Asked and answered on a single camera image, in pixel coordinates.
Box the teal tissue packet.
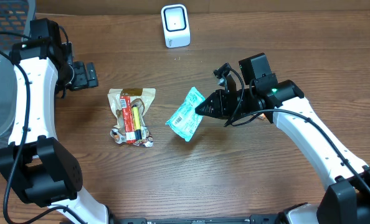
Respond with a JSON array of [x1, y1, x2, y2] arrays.
[[166, 87, 205, 142]]

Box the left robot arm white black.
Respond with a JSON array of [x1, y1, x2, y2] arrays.
[[0, 19, 115, 223]]

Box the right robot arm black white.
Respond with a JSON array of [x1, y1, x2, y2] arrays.
[[196, 53, 370, 224]]

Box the beige brown snack bag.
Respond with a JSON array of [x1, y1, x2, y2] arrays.
[[108, 88, 156, 147]]

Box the white barcode scanner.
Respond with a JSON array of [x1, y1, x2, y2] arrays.
[[161, 4, 191, 49]]

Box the orange Kleenex tissue pack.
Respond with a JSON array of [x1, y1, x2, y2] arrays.
[[257, 114, 266, 120]]

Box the grey plastic mesh basket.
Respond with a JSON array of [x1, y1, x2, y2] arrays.
[[0, 0, 36, 148]]

